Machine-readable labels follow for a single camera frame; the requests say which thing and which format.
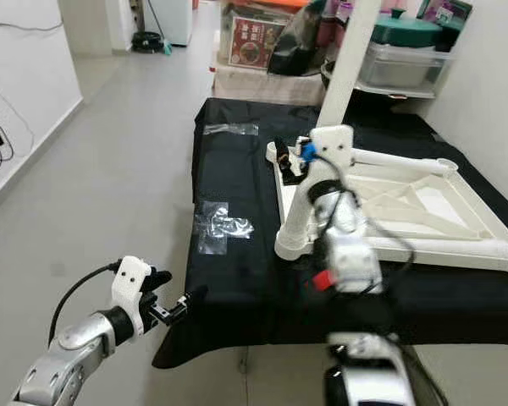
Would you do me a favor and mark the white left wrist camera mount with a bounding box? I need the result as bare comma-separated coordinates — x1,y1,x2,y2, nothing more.
108,255,155,337

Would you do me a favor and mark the purple printed box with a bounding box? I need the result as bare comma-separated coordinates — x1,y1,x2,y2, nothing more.
423,0,475,47

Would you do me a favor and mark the white plastic children table top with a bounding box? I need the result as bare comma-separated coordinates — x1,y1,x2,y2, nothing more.
266,139,508,281

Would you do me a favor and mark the green lidded pot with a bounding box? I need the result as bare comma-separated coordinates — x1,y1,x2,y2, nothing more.
370,15,445,49

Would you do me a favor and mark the black wall cable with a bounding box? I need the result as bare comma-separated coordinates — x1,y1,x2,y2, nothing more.
0,13,64,35

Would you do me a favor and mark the clear tape strip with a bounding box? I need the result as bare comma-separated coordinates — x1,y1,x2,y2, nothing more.
202,123,260,137

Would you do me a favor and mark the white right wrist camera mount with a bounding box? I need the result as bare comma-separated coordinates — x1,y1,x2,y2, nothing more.
308,124,356,185

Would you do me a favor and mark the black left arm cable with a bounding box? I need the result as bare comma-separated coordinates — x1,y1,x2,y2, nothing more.
47,261,119,343

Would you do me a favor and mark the dark plastic bag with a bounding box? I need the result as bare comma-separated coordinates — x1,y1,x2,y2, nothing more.
267,0,327,77

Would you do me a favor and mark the clear plastic storage box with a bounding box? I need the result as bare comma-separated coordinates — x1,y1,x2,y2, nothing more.
360,41,454,90

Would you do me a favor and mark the orange lidded red print box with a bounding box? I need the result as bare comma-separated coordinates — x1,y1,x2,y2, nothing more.
218,0,293,73

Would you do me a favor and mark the clear tape cross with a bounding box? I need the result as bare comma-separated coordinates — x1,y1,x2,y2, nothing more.
196,200,255,255

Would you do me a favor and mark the white appliance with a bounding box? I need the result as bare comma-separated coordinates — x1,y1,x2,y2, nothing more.
144,0,194,47

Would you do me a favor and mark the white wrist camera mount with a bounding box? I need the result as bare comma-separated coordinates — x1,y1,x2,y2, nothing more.
308,124,356,185
108,255,155,337

